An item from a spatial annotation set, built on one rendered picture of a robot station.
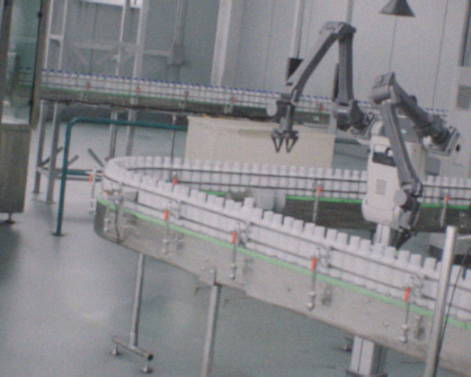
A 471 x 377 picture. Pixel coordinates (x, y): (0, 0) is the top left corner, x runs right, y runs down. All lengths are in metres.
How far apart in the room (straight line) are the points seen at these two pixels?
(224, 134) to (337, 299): 4.45
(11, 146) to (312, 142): 2.67
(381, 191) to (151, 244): 1.06
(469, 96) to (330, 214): 4.22
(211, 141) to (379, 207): 3.84
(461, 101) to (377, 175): 5.70
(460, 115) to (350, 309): 6.48
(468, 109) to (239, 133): 2.71
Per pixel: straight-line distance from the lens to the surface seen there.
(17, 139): 9.31
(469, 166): 10.04
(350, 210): 6.19
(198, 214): 4.50
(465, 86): 10.17
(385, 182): 4.54
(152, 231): 4.72
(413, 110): 4.21
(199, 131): 8.48
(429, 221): 6.50
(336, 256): 3.92
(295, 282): 4.05
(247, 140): 8.31
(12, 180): 9.35
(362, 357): 4.71
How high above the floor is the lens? 1.82
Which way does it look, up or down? 8 degrees down
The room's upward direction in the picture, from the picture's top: 7 degrees clockwise
